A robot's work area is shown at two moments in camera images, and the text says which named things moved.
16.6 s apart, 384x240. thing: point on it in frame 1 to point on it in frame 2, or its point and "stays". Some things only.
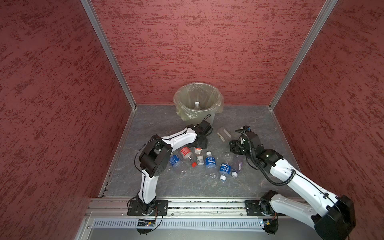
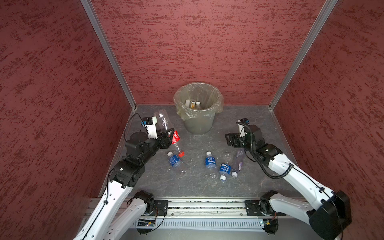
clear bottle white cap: [197, 105] stays
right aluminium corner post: [326, 9] stays
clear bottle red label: [186, 153] to [165, 122]
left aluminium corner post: [89, 6] stays
